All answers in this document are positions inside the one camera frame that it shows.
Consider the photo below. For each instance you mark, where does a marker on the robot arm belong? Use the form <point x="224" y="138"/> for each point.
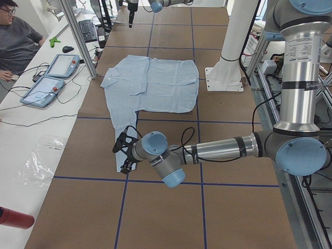
<point x="293" y="142"/>
<point x="156" y="6"/>

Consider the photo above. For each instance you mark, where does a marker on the black computer mouse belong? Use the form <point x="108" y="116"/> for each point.
<point x="67" y="49"/>

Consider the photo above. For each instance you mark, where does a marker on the blue teach pendant far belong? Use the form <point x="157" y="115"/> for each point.
<point x="63" y="66"/>

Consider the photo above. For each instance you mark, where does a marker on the clear plastic bag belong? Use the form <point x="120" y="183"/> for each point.
<point x="40" y="166"/>

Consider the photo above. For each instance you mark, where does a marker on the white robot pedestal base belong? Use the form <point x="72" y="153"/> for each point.
<point x="226" y="73"/>

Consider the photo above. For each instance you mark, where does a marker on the light blue button-up shirt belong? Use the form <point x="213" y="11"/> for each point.
<point x="154" y="85"/>

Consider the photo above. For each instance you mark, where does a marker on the black keyboard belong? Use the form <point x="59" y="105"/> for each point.
<point x="87" y="30"/>

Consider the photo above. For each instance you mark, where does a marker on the green plastic clamp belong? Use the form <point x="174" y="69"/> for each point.
<point x="53" y="41"/>

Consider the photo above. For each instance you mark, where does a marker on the blue teach pendant near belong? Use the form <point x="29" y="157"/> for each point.
<point x="43" y="92"/>

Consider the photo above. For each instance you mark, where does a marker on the grey aluminium frame post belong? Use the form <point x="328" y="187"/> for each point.
<point x="78" y="37"/>

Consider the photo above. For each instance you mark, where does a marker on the blue teach pendant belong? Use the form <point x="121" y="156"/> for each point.
<point x="63" y="66"/>
<point x="43" y="92"/>

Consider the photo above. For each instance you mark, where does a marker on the seated person grey shirt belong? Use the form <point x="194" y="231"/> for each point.
<point x="20" y="42"/>

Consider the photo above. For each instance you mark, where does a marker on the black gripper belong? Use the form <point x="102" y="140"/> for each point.
<point x="131" y="13"/>
<point x="128" y="158"/>

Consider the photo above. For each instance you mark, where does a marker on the red bottle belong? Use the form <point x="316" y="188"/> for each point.
<point x="16" y="219"/>

